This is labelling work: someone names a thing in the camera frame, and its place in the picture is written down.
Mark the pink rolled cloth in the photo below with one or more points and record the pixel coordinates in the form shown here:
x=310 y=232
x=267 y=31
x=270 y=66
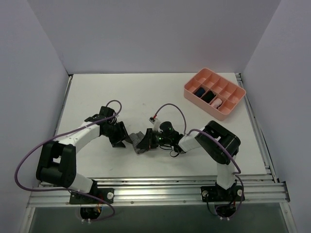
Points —
x=216 y=103

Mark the pink compartment tray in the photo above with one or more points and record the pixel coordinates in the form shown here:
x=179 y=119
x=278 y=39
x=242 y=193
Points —
x=231 y=94

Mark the aluminium frame rail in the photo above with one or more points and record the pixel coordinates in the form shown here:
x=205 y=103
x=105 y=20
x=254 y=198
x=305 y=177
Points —
x=186 y=190

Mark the black rolled cloth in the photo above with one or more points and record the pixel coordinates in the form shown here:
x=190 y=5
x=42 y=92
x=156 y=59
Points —
x=208 y=97

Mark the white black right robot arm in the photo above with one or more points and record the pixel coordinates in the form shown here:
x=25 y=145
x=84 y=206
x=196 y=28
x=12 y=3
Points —
x=219 y=143

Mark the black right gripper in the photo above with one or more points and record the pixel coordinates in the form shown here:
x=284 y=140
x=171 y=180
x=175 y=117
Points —
x=149 y=138

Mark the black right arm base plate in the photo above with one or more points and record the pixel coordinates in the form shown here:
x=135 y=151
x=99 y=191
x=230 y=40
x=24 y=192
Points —
x=218 y=194

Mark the grey striped underwear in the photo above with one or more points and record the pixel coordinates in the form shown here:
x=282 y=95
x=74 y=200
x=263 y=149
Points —
x=137 y=138

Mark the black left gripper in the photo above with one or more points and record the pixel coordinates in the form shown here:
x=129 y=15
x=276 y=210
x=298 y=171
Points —
x=120 y=134

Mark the blue rolled cloth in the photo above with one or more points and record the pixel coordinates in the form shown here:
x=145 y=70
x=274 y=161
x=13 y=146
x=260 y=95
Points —
x=200 y=92

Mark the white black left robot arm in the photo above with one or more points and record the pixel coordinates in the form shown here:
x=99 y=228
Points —
x=57 y=162

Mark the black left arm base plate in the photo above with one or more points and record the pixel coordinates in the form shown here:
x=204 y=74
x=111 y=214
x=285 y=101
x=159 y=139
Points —
x=106 y=194

